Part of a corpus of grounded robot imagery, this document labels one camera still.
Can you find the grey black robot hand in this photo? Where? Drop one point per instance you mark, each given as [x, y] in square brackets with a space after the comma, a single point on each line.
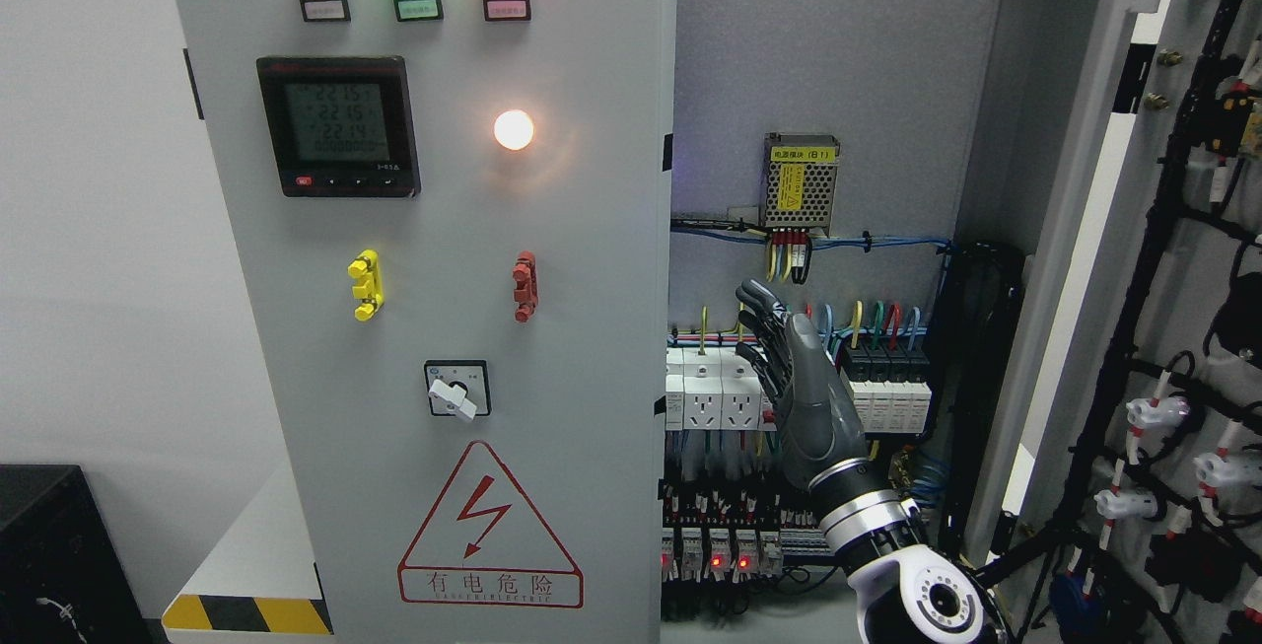
[823, 447]

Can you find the grey cabinet door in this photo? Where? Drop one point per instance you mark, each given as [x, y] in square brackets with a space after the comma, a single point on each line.
[1118, 153]
[573, 390]

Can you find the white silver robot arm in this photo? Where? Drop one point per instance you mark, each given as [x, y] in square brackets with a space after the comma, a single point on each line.
[906, 591]

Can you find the black surge protector block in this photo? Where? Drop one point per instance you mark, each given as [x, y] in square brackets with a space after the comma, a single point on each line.
[889, 389]

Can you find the brass ground bus bar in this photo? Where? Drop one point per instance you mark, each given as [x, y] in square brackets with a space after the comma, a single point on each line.
[901, 474]

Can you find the white socket breaker row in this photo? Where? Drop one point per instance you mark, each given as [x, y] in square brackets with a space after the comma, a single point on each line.
[714, 388]

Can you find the relay terminal block row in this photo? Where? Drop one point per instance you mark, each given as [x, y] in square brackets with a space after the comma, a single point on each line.
[736, 532]

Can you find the perforated metal power supply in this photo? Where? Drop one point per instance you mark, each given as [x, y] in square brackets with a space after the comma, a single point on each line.
[800, 173]

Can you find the red terminal connector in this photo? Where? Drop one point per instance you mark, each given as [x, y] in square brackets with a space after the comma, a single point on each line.
[526, 293]

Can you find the red electric warning sticker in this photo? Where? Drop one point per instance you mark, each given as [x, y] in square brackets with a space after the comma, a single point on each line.
[484, 543]

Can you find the white glowing indicator light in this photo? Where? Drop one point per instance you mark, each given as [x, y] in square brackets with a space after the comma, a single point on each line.
[513, 129]

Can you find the yellow terminal connector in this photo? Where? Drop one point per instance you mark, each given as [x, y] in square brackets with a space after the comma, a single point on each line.
[366, 275]

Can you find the black digital power meter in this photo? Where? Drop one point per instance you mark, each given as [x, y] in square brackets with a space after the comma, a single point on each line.
[340, 125]

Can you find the black box at left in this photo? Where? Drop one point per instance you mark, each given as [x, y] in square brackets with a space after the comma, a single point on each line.
[61, 581]

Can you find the white rotary selector switch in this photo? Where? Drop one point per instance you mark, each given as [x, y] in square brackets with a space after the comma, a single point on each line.
[459, 388]

